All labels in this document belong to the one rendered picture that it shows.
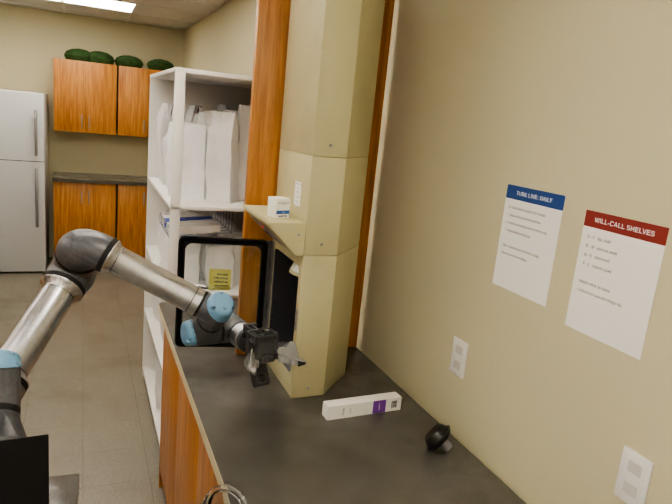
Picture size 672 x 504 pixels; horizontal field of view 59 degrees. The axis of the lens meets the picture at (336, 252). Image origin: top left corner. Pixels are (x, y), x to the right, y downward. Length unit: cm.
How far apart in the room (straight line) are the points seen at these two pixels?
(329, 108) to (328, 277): 51
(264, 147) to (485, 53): 79
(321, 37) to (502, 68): 51
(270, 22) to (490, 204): 95
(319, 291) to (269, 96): 69
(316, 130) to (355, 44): 27
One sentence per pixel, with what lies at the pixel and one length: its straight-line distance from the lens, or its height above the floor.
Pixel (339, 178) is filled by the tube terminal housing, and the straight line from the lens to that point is 178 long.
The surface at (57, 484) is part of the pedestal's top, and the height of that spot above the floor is 94.
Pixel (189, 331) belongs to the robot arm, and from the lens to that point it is 171.
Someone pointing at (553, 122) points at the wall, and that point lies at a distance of 155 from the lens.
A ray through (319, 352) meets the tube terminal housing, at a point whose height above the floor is 109.
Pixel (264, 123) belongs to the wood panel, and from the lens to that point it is 208.
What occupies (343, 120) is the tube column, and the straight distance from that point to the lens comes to 177.
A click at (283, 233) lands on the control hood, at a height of 148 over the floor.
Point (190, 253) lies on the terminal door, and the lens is 207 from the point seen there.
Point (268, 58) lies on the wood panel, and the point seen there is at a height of 200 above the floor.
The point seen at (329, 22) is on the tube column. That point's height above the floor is 208.
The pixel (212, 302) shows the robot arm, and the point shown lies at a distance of 160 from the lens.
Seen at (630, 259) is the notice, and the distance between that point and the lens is 137.
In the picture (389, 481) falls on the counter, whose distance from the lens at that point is 161.
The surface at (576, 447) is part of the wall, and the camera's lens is 153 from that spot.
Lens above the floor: 182
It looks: 13 degrees down
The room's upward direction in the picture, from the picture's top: 6 degrees clockwise
